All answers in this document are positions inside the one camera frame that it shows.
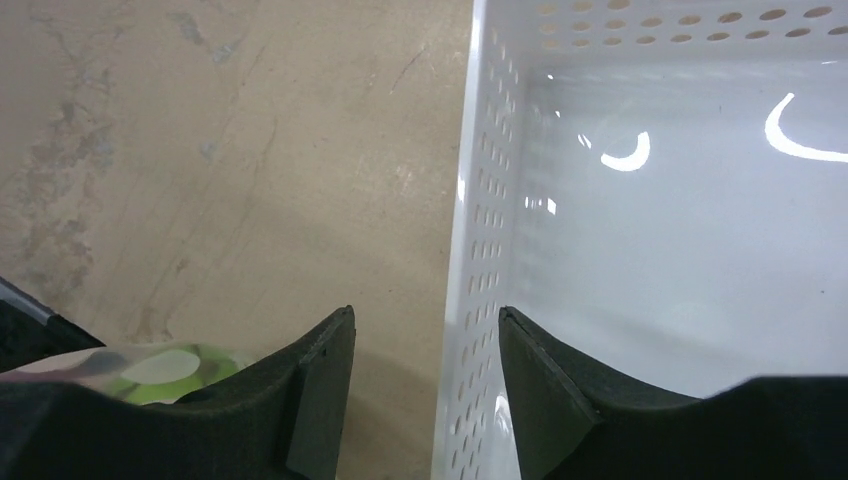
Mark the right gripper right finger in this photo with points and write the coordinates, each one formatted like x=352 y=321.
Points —
x=575 y=417

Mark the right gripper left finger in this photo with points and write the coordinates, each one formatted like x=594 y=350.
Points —
x=280 y=418

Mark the clear zip top bag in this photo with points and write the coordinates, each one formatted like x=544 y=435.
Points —
x=90 y=368

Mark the white plastic tray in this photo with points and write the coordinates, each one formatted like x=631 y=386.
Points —
x=661 y=185

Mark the green striped watermelon ball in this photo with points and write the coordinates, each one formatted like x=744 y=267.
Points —
x=168 y=373

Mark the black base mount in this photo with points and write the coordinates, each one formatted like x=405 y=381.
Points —
x=30 y=331

